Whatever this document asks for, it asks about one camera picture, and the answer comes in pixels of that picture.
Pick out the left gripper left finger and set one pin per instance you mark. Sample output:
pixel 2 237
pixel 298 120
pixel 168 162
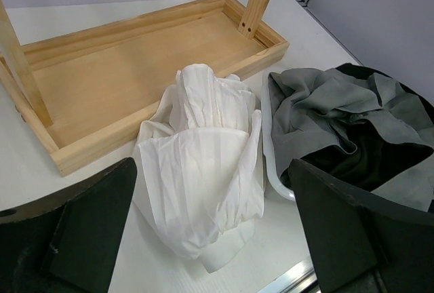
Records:
pixel 68 241

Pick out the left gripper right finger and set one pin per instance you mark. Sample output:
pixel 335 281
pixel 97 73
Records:
pixel 358 241

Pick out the grey pleated skirt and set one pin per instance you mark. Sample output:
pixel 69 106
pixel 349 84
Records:
pixel 311 109

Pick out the white ruffled skirt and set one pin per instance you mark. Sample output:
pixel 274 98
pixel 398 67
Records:
pixel 200 181

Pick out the white perforated plastic basket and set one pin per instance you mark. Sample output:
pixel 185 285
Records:
pixel 274 189

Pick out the wooden clothes rack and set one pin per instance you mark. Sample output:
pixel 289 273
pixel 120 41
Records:
pixel 86 93

